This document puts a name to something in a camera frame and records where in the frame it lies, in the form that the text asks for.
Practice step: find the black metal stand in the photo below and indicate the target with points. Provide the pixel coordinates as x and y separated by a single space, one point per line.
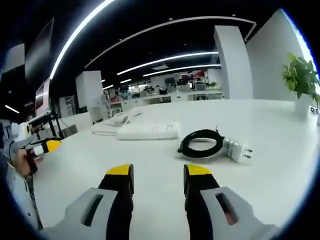
47 118

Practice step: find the green potted plant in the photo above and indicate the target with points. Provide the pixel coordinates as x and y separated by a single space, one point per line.
300 75

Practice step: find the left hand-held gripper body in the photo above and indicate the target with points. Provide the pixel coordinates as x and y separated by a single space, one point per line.
18 133

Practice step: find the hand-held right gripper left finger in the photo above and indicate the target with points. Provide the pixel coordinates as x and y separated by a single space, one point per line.
117 200

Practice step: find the long ceiling light strip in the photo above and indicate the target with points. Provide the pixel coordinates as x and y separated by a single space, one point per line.
75 35

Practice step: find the white charger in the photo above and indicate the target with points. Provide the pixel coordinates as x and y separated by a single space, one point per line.
236 150

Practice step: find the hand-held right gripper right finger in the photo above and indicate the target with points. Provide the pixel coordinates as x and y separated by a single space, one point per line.
197 200

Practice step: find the wall screen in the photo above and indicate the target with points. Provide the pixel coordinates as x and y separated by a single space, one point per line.
42 95

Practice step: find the white office chair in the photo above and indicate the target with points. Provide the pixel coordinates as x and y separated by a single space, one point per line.
111 106

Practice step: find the white desk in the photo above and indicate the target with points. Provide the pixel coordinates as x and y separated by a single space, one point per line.
150 155

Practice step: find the small white desk object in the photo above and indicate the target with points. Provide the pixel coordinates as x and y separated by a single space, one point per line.
314 110

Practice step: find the white power strip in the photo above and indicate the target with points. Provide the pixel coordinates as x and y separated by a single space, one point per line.
147 130

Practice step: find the white plant pot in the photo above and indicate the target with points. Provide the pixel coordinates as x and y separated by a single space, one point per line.
303 107

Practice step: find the person's left hand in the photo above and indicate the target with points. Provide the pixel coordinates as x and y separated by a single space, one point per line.
21 162

